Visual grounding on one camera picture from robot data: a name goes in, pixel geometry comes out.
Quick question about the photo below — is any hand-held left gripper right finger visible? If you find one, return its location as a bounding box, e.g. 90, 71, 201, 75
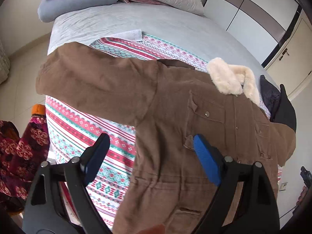
192, 134, 279, 234

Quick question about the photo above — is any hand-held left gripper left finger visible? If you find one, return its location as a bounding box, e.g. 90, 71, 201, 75
22, 133, 113, 234

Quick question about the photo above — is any brown coat with fur collar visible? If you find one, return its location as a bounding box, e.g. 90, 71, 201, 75
35, 42, 296, 234

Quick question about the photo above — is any striped patterned blanket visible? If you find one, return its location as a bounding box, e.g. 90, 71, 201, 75
45, 35, 283, 232

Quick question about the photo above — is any black cloth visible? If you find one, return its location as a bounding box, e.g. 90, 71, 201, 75
269, 84, 297, 132

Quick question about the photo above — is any red floral cloth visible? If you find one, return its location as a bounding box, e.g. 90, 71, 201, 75
0, 117, 50, 200

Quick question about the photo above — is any orange cloth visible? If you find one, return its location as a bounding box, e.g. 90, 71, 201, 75
31, 104, 47, 116

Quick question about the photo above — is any dark quilted jacket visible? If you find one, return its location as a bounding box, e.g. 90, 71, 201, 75
260, 75, 281, 120

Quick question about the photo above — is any beige textured cloth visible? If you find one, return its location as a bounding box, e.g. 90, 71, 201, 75
0, 39, 11, 83

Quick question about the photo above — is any cream door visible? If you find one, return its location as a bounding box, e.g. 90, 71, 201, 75
264, 10, 312, 103

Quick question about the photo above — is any bed with grey sheet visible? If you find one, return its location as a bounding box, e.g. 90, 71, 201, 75
45, 0, 285, 234

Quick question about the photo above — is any white and brown wardrobe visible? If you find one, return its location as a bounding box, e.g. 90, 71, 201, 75
203, 0, 301, 66

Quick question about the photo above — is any blue-grey pillow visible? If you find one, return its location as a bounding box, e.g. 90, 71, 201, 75
37, 0, 120, 23

